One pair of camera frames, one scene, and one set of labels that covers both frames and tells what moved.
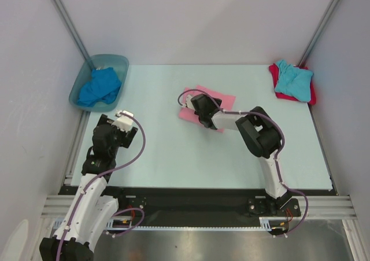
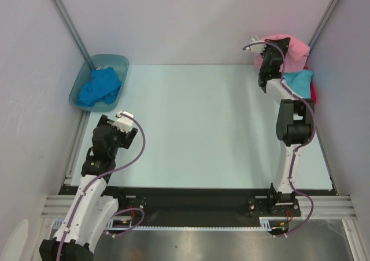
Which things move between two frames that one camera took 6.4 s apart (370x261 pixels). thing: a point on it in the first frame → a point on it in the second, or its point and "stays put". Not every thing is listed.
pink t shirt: x=225 y=101 → x=296 y=55
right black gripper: x=202 y=110 → x=272 y=54
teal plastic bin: x=119 y=64 stays put
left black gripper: x=126 y=136 stays put
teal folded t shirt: x=294 y=81 stays put
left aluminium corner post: x=68 y=23 stays put
